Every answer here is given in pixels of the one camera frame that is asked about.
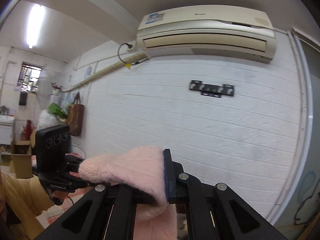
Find pink knit sweater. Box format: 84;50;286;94
79;146;177;239

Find left hand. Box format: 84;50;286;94
52;191;69;205

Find yellow jacket left sleeve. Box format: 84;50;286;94
1;172;54;239

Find white plastic bag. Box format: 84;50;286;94
36;109;59;130

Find brown tote bag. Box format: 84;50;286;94
66;92;85;137

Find green leaves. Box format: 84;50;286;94
48;103;67;119

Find window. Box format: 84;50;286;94
17;62;42;93

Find insulated AC pipe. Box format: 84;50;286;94
62;52;147;93

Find fluorescent ceiling light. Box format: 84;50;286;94
26;4;46;49

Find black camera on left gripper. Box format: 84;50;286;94
35;125;69;173

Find cardboard box by wall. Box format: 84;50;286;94
11;140;33;179

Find black wall bracket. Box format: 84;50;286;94
189;80;235;98

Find beige wall air conditioner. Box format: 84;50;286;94
136;5;277;62

